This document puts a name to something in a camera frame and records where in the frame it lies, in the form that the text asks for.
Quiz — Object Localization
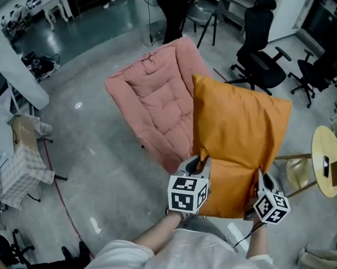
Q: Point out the person's right shoe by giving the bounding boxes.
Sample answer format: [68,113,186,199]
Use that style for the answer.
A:
[244,207,258,221]

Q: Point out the red floor tape line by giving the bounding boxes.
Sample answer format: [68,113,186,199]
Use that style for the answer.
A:
[43,137,95,263]
[213,67,229,83]

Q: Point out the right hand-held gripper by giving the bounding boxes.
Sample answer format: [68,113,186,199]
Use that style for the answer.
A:
[249,166,292,227]

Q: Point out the person's right forearm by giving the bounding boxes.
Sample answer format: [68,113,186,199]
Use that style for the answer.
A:
[243,220,270,259]

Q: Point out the black swivel chair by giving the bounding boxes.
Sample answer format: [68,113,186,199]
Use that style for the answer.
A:
[0,227,37,268]

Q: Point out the checkered cloth covered table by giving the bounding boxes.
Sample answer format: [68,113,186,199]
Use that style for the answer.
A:
[0,111,58,211]

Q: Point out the pink padded armchair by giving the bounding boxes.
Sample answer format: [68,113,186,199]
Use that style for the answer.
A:
[101,34,222,180]

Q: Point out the person's left forearm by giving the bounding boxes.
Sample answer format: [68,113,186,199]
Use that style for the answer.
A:
[130,210,185,256]

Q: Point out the round wooden side table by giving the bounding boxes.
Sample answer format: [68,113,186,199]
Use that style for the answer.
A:
[308,124,337,200]

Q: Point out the brown paper bag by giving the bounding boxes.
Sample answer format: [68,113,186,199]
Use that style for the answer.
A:
[10,113,39,151]

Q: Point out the low black office chair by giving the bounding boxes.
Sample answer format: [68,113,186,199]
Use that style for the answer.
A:
[286,46,337,110]

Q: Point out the person's grey trousers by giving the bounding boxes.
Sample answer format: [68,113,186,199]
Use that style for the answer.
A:
[178,213,234,247]

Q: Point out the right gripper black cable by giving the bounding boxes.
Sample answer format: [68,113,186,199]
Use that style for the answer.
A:
[231,222,268,247]

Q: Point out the white ornate table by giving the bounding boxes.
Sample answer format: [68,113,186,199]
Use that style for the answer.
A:
[41,0,71,32]

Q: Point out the person's white shirt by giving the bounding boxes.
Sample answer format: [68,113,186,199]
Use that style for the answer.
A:
[56,219,283,269]

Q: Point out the orange cushion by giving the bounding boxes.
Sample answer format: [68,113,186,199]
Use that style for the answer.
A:
[185,65,302,223]

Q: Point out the black phone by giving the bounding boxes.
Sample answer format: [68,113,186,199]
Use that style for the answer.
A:
[322,155,331,177]

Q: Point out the tall black office chair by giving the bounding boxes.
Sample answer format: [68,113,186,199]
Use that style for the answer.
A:
[220,0,295,100]

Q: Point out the grey chair with black legs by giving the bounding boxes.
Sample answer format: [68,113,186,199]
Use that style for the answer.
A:
[179,0,222,51]

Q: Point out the yellow wooden stool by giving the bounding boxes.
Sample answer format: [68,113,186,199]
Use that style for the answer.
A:
[271,152,320,200]

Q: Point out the pile of black cables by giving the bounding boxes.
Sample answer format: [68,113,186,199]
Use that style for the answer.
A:
[20,48,62,83]

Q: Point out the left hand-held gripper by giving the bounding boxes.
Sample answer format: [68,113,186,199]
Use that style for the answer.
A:
[164,153,217,218]

